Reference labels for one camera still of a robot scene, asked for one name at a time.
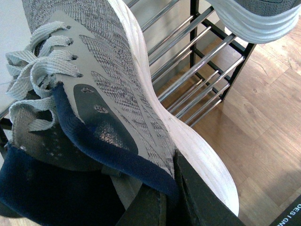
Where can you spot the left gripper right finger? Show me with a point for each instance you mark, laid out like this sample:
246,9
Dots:
198,205

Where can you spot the grey sneaker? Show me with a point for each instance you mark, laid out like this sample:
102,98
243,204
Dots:
258,21
87,128

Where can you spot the grey sneaker front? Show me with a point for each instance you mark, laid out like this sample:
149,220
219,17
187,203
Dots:
87,128

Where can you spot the black box with lettering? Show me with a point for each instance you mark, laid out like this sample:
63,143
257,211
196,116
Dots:
291,216

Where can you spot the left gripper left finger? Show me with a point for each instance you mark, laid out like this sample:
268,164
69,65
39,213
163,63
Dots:
147,209

